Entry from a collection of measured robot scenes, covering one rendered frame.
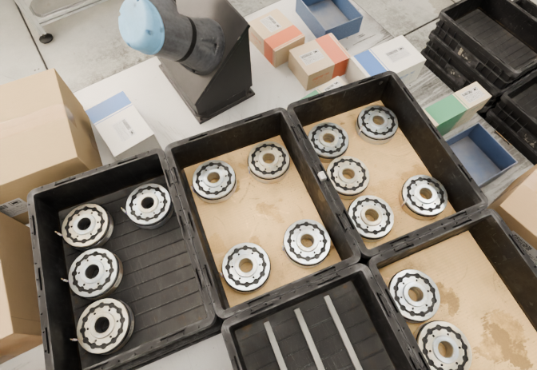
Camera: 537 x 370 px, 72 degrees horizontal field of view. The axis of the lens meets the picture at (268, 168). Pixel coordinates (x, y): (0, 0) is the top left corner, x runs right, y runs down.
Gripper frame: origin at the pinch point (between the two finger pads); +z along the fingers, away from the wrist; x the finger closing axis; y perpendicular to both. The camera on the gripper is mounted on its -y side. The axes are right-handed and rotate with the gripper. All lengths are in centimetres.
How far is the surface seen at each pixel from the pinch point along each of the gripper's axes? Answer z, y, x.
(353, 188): 12, 24, 49
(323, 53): 24.6, 14.2, 0.6
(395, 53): 21.7, -6.8, 7.4
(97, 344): 12, 84, 68
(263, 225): 16, 47, 52
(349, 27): 28.4, 0.2, -11.2
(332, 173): 13, 28, 44
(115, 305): 13, 80, 62
